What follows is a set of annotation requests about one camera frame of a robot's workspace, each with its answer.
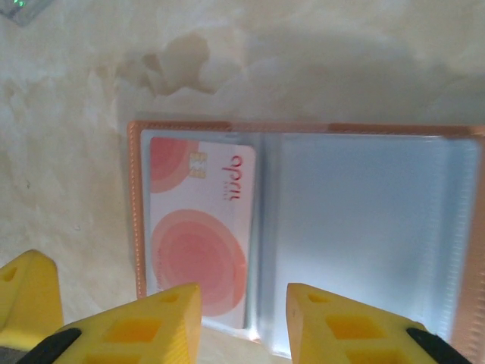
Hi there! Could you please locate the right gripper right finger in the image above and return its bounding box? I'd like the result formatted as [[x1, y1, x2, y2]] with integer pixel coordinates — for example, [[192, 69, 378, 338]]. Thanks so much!
[[286, 282, 469, 364]]

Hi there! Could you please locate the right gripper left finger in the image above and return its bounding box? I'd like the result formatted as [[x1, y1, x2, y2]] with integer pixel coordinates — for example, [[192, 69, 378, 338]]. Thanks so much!
[[22, 282, 202, 364]]

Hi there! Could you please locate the pink circles credit card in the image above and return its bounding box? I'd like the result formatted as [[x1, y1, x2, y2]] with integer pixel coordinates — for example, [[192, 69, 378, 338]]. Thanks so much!
[[149, 136, 258, 330]]

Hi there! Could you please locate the pink leather card holder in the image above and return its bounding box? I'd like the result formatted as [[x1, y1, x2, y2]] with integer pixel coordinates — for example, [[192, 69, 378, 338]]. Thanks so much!
[[127, 120, 485, 364]]

